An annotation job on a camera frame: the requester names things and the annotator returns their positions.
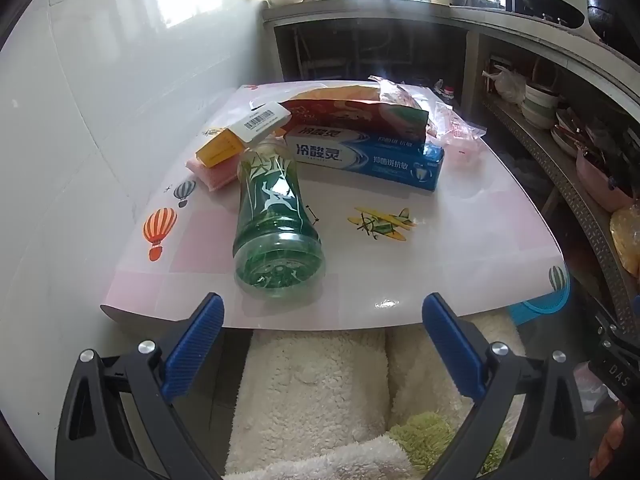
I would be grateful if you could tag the red snack bag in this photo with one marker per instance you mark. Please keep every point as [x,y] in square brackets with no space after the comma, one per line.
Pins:
[350,110]

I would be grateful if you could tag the green fluffy cloth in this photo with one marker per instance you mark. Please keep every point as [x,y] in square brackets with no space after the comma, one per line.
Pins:
[430,435]

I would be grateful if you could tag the black pot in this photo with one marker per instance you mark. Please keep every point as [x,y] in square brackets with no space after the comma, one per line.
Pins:
[600,7]

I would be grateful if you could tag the white barcode box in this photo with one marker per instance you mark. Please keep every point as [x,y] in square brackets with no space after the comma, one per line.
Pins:
[262,121]

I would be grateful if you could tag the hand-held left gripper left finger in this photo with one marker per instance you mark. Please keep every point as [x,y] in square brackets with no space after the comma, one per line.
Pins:
[196,345]

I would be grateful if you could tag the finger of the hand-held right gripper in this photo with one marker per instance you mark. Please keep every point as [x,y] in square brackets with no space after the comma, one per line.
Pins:
[617,335]

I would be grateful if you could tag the pink basin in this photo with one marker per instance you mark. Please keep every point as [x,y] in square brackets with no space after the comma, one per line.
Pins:
[600,180]

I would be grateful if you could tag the stack of white bowls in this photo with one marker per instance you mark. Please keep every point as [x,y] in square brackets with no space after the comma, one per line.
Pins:
[540,105]

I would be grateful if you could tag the grey concrete counter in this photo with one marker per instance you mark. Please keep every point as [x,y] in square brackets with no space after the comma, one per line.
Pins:
[400,12]

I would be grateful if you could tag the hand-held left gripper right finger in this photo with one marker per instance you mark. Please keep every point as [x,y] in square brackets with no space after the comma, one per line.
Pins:
[452,345]

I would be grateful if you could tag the clear pink-printed wrapper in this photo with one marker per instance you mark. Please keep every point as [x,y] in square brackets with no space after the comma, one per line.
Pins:
[457,127]

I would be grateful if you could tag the white fluffy blanket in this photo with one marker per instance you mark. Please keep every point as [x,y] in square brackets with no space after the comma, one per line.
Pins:
[310,385]

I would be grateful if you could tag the yellow bag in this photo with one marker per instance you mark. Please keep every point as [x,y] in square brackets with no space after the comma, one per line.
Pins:
[627,245]

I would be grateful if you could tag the black wok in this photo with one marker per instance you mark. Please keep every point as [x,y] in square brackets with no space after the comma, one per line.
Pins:
[550,7]

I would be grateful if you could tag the green plastic bottle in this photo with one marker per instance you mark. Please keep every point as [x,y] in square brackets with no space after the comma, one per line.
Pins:
[272,220]

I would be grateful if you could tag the person's right hand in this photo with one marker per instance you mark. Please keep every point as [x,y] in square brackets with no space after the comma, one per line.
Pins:
[612,442]

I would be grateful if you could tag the woven metal rack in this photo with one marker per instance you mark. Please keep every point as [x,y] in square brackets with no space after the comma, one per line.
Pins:
[575,190]

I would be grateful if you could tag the blue toothpaste box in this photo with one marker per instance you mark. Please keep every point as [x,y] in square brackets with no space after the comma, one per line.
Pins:
[360,160]

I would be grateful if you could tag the white plastic bag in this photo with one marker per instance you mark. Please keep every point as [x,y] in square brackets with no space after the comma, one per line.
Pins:
[507,85]

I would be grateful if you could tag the red-capped bottle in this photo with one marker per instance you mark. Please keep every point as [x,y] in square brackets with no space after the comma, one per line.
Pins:
[447,91]

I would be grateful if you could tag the blue plastic basket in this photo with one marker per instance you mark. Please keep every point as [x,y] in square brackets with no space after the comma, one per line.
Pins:
[542,310]

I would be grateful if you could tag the small yellow box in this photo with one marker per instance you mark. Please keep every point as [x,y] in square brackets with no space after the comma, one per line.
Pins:
[217,147]

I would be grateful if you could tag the pink sponge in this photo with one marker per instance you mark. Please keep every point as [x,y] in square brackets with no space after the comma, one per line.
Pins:
[215,179]

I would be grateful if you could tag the stack of plates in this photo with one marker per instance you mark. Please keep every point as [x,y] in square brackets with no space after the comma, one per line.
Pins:
[570,135]

